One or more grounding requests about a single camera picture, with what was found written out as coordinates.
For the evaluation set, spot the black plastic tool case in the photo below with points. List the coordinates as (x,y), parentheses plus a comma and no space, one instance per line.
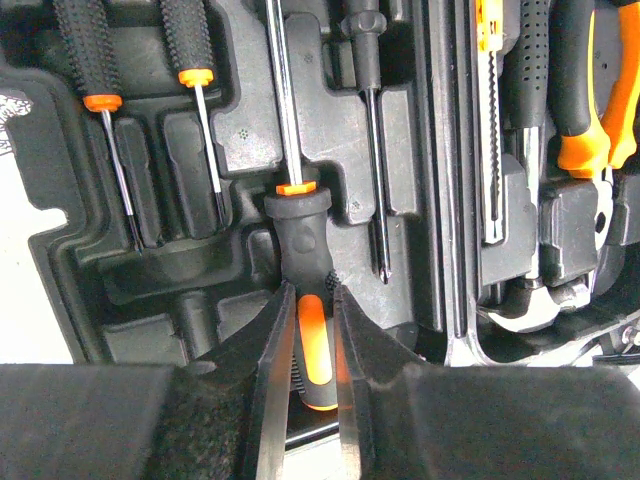
(113,304)

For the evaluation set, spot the orange handled long-nose pliers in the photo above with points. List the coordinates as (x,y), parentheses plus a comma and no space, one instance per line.
(363,24)

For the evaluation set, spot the precision screwdriver orange black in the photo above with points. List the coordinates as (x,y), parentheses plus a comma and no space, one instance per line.
(84,30)

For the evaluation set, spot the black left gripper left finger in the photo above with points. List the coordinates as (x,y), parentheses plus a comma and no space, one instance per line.
(222,416)

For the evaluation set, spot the floral table cloth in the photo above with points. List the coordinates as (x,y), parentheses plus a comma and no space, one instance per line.
(29,330)

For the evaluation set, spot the steel claw hammer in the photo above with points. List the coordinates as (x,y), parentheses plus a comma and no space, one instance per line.
(530,303)

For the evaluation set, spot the small black orange screwdriver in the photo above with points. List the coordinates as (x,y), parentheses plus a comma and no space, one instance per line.
(188,39)

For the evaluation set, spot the large black orange screwdriver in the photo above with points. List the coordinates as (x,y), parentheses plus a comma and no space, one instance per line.
(299,210)

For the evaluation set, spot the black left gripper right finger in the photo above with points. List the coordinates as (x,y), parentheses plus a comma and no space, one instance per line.
(401,417)

